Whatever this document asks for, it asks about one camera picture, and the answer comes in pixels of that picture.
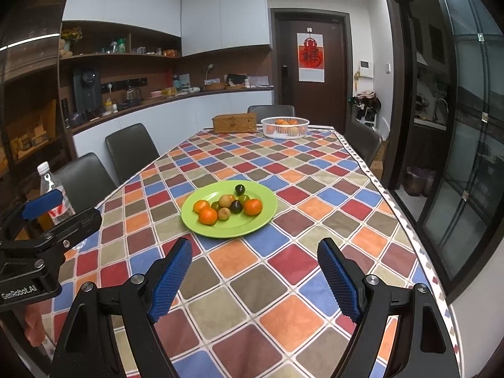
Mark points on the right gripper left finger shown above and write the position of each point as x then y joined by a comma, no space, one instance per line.
87,346

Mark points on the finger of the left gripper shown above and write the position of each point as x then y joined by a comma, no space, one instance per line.
45,203
54,243

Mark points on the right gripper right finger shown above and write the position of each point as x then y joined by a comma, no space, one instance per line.
422,346

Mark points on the small orange fruit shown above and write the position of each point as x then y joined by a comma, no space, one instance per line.
200,205

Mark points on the large orange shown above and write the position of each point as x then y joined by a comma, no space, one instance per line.
208,216

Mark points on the green cherry tomato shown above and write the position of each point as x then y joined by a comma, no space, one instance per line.
216,206

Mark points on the brown round fruit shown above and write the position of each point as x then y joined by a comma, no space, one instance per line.
224,214

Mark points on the brown longan fruit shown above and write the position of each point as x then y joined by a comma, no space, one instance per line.
224,201

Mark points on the dark plum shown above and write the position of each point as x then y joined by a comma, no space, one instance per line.
236,207
239,189

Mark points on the orange mandarin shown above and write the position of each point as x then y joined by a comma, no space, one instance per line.
252,207

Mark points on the plastic water bottle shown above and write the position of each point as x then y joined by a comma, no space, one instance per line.
61,207

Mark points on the dark chair near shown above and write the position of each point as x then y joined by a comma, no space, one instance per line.
86,182

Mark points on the dark chair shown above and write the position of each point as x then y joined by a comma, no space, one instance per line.
131,149
364,140
86,182

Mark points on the black coffee machine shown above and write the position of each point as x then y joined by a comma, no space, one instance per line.
87,91

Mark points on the white counter cabinet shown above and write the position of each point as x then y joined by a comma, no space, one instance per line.
169,123

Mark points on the green plate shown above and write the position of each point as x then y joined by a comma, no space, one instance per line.
239,224

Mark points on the checkered tablecloth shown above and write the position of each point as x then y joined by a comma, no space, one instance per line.
256,305

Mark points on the dark chair right side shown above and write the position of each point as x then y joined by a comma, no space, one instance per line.
364,140

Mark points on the wicker box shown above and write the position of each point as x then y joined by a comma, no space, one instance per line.
234,123

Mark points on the dark chair far end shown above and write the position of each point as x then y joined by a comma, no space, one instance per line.
269,111

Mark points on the white fruit basket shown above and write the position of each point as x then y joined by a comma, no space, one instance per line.
285,128

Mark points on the red door poster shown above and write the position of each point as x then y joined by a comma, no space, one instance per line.
310,57

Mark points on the brown door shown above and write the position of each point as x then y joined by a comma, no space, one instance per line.
321,104

